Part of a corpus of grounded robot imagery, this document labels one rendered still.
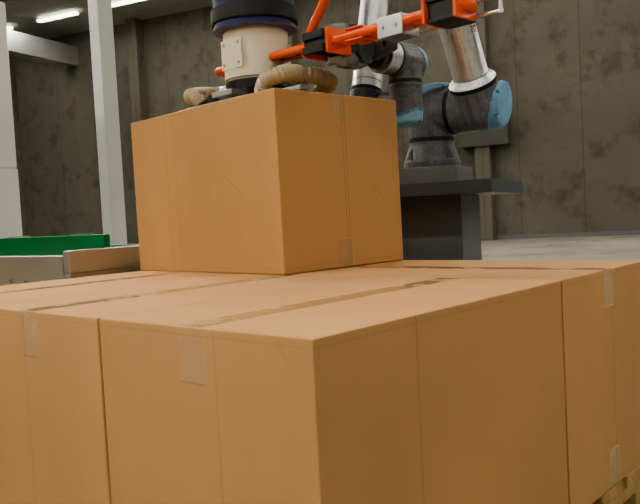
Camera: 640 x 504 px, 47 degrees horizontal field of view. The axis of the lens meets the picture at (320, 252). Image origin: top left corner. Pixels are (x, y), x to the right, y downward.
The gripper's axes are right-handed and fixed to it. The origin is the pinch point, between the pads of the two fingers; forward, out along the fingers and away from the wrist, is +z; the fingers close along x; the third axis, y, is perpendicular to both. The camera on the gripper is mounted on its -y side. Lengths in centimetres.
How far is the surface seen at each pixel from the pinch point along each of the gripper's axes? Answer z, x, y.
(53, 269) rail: 36, -51, 72
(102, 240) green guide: -21, -46, 138
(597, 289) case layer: 6, -56, -63
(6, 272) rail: 36, -52, 99
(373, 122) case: -8.3, -18.8, -4.1
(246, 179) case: 21.8, -31.7, 9.4
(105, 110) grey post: -158, 42, 345
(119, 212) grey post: -164, -30, 345
